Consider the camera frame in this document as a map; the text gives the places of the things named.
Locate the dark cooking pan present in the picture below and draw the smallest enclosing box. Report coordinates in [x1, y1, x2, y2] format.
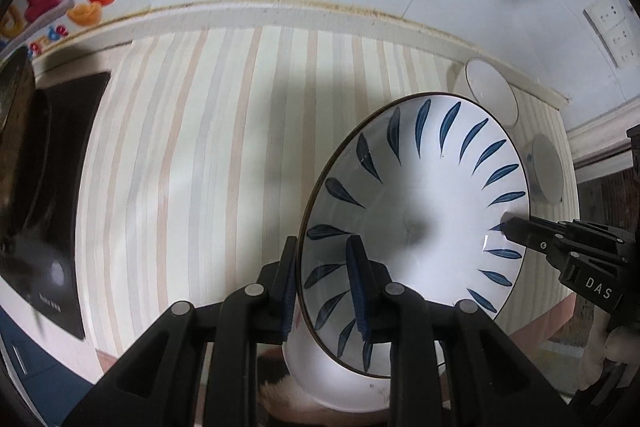
[0, 46, 52, 258]

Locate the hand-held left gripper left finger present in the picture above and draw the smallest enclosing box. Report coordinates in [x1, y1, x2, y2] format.
[62, 236, 298, 427]

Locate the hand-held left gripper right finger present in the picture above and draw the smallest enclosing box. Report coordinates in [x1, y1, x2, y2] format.
[345, 236, 577, 427]

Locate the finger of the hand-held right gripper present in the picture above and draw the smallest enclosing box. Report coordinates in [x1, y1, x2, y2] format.
[501, 216, 577, 254]

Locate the striped table cover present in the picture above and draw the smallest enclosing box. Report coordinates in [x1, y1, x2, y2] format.
[75, 24, 581, 360]

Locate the small white bowl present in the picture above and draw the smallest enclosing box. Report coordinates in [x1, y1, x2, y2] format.
[522, 134, 564, 204]

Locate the blue cabinet door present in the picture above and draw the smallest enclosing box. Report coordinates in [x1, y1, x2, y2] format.
[0, 302, 97, 413]

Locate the white plate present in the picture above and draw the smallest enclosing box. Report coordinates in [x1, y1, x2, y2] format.
[452, 57, 521, 130]

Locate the person's right hand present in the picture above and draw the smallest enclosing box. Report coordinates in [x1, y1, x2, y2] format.
[586, 321, 632, 389]

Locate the white wall socket panel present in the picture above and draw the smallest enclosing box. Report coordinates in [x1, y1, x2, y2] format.
[582, 0, 637, 68]

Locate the black induction cooker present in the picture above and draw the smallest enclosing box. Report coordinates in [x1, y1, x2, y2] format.
[0, 72, 112, 341]

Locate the large blue leaf pattern bowl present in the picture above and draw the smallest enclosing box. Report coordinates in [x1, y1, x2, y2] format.
[281, 93, 534, 413]

